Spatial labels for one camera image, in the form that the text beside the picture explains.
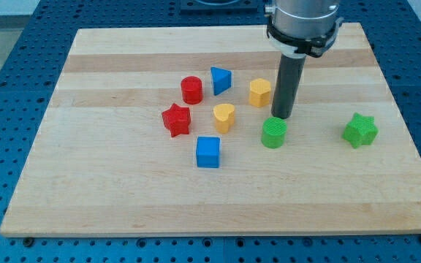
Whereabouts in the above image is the red cylinder block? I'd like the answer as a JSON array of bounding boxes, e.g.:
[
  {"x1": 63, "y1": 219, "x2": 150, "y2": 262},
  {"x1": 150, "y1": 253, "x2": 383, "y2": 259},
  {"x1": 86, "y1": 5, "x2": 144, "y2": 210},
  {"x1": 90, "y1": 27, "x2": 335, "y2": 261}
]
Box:
[{"x1": 181, "y1": 76, "x2": 203, "y2": 104}]

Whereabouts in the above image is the wooden board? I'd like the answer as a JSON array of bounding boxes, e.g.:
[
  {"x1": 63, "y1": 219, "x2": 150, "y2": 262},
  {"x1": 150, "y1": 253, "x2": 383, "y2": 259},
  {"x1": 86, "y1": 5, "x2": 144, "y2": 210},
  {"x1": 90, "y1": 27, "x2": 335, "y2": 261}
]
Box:
[{"x1": 0, "y1": 23, "x2": 421, "y2": 237}]

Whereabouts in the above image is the red star block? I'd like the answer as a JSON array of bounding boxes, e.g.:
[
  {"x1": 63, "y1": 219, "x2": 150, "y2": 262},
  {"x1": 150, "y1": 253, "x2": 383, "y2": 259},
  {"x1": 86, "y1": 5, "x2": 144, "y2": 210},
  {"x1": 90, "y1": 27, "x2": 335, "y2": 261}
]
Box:
[{"x1": 162, "y1": 103, "x2": 191, "y2": 137}]

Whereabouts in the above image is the green cylinder block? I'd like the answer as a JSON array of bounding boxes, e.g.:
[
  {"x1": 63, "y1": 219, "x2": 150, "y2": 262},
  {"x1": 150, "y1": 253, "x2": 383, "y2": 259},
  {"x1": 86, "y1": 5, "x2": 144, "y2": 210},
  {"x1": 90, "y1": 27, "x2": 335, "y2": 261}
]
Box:
[{"x1": 261, "y1": 117, "x2": 287, "y2": 149}]

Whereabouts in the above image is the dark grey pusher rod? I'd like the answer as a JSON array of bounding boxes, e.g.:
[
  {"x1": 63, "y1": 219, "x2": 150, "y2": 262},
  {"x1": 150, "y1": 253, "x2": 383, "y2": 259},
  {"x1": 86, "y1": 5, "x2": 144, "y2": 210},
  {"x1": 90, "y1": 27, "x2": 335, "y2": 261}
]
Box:
[{"x1": 271, "y1": 55, "x2": 306, "y2": 119}]

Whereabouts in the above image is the green star block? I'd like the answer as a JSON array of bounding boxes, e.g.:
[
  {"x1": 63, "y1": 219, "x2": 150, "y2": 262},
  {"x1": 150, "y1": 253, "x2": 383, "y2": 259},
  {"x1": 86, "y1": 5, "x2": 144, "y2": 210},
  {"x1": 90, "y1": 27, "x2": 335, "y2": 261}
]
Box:
[{"x1": 342, "y1": 113, "x2": 379, "y2": 148}]

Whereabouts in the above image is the yellow heart block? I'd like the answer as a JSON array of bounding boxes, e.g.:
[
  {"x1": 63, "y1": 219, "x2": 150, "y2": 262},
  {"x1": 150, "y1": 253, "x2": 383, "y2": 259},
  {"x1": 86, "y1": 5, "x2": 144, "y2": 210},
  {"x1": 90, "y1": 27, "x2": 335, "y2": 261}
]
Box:
[{"x1": 213, "y1": 104, "x2": 235, "y2": 134}]

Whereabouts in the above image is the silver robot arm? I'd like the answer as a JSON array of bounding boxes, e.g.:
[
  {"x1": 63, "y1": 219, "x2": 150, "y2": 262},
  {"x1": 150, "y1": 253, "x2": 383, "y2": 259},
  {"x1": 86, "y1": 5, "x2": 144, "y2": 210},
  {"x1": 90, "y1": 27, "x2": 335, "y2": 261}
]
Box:
[{"x1": 265, "y1": 0, "x2": 343, "y2": 119}]

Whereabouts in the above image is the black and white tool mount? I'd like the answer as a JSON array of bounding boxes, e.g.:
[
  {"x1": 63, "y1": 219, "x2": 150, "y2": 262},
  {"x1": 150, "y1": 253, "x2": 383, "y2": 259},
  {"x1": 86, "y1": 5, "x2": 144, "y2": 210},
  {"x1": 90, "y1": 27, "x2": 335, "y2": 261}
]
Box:
[{"x1": 266, "y1": 18, "x2": 344, "y2": 58}]

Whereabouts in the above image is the blue triangle block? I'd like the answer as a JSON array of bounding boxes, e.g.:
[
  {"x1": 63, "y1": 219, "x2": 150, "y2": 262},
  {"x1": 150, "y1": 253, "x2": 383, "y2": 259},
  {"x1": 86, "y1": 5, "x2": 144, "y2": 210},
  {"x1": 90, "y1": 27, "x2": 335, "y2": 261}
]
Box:
[{"x1": 210, "y1": 66, "x2": 232, "y2": 96}]

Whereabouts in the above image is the yellow hexagon block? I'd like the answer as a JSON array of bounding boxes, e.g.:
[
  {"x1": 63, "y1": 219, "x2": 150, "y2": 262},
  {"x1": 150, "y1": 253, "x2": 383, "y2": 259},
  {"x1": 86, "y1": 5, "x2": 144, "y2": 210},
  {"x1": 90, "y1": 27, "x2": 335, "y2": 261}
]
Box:
[{"x1": 249, "y1": 78, "x2": 271, "y2": 107}]

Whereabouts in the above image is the blue cube block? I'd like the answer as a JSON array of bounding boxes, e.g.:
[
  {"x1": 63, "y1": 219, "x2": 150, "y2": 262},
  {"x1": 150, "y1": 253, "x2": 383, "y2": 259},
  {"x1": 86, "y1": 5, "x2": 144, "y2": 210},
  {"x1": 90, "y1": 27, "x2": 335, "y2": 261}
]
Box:
[{"x1": 196, "y1": 137, "x2": 221, "y2": 168}]

